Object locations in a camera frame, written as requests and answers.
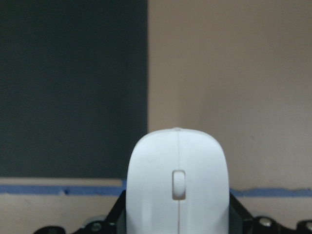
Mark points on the white computer mouse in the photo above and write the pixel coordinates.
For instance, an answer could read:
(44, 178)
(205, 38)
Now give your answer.
(177, 183)

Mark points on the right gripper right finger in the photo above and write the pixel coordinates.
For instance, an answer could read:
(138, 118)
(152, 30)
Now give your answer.
(240, 219)

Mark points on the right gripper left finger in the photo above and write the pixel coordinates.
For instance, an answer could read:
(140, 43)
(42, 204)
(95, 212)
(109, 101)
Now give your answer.
(115, 222)

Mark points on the black mousepad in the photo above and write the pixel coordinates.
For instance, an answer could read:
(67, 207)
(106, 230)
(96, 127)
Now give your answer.
(73, 86)

